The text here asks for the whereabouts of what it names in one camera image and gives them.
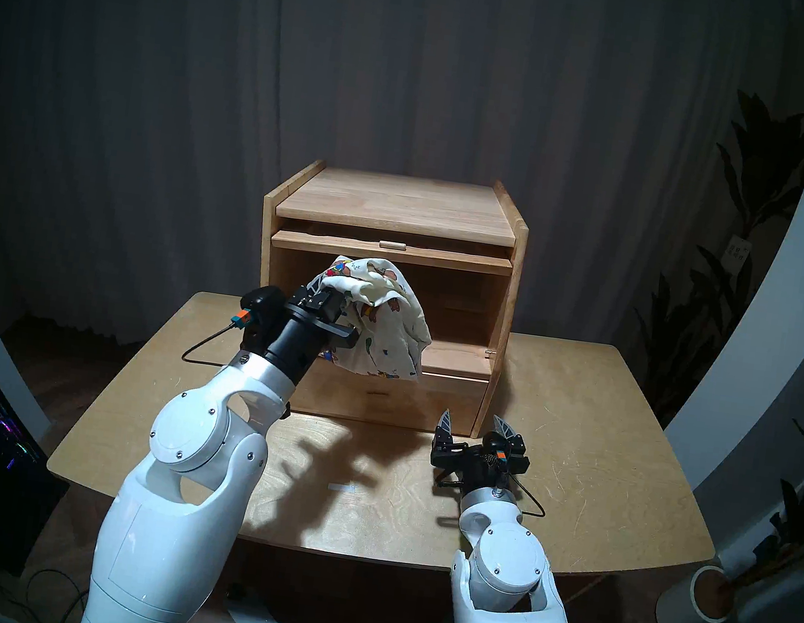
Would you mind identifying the wooden cabinet frame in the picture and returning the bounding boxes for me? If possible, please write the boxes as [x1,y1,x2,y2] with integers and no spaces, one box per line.
[237,151,535,442]

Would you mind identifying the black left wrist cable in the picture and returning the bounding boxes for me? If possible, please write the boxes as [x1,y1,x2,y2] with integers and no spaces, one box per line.
[181,316,246,369]

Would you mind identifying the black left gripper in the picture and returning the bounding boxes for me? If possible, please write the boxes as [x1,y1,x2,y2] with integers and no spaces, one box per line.
[259,267,368,393]

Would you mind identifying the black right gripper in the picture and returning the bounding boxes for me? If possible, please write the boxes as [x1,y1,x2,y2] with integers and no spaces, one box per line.
[426,407,535,504]

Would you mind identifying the pleated fabric curtain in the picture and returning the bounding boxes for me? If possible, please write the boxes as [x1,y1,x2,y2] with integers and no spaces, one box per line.
[0,0,804,431]

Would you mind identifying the black floor cables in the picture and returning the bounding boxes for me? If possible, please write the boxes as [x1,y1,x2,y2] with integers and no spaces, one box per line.
[19,563,93,623]

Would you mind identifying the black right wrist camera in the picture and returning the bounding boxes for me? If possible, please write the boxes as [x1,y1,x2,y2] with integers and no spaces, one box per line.
[476,431,514,478]

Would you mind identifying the wooden flap door with handle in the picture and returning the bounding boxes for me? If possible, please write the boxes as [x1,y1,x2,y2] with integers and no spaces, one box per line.
[271,225,515,279]

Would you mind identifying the wooden drawer with handle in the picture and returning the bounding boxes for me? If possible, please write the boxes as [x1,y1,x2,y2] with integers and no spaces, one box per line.
[286,352,490,440]

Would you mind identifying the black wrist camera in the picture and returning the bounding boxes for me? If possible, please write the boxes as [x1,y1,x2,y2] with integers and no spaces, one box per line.
[476,431,514,478]
[231,282,288,358]

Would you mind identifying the white plant label tag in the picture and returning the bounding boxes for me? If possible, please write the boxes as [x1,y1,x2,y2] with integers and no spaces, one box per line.
[722,234,753,269]

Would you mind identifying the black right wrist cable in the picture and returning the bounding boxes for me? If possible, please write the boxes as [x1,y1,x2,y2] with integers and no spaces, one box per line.
[432,463,551,519]

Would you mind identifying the tall dark leafy plant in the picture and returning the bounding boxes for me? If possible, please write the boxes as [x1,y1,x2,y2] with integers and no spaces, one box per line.
[620,81,804,439]

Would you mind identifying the white round plant pot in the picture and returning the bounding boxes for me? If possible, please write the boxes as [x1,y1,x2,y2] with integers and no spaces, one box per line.
[654,559,740,623]

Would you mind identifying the white bear print pants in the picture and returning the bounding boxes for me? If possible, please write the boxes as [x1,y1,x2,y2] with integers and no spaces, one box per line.
[295,249,442,385]

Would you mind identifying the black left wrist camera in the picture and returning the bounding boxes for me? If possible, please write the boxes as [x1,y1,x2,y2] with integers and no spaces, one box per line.
[231,282,288,358]

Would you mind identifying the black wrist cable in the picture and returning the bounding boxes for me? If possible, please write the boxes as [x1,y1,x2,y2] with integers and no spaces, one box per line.
[181,316,246,369]
[432,463,551,519]

